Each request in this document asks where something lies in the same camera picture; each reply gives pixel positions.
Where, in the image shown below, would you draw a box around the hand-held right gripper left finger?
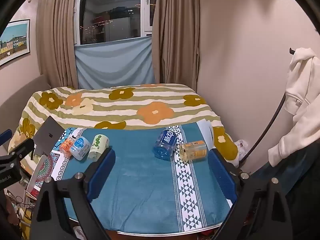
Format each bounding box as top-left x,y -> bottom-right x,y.
29,148 -> 117,240

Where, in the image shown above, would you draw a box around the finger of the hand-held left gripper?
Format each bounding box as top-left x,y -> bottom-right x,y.
0,129 -> 13,146

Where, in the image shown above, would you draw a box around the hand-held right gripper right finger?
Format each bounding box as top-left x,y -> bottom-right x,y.
209,149 -> 293,240

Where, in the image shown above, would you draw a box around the white cup with green dots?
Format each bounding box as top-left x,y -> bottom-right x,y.
87,134 -> 110,161

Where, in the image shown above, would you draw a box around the white bottle with blue label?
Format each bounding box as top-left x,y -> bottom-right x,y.
69,136 -> 91,161

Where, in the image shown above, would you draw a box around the mandala patterned mat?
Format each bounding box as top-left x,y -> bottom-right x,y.
29,127 -> 87,198

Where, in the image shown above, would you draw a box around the crumpled white bag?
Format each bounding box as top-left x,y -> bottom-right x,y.
234,139 -> 251,162

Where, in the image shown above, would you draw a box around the teal patterned tablecloth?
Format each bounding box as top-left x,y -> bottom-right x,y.
51,123 -> 232,233

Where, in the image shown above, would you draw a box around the grey laptop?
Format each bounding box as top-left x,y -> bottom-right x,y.
32,116 -> 66,156

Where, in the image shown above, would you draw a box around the small orange bottle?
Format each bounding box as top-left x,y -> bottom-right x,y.
59,140 -> 73,157

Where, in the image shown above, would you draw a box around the white paper sheet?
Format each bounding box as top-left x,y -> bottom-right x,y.
196,120 -> 214,151

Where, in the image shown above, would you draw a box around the blue plastic bottle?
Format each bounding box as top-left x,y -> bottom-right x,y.
153,129 -> 178,160

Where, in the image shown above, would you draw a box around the dark blue jeans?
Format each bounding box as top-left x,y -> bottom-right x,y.
250,140 -> 320,207

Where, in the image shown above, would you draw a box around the striped floral blanket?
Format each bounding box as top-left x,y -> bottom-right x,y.
8,83 -> 240,168

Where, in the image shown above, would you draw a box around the light blue window cloth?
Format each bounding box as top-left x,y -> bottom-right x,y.
74,35 -> 156,90

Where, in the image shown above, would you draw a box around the beige curtain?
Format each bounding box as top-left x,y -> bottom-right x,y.
36,0 -> 80,89
151,0 -> 201,95

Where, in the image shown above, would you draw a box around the white hoodie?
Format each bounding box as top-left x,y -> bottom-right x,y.
268,47 -> 320,167

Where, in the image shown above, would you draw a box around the window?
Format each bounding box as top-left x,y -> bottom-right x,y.
74,0 -> 159,46

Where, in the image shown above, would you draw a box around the black cable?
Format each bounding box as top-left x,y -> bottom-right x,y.
243,92 -> 287,162

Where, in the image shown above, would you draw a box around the wall poster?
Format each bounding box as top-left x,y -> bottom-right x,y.
0,19 -> 31,67

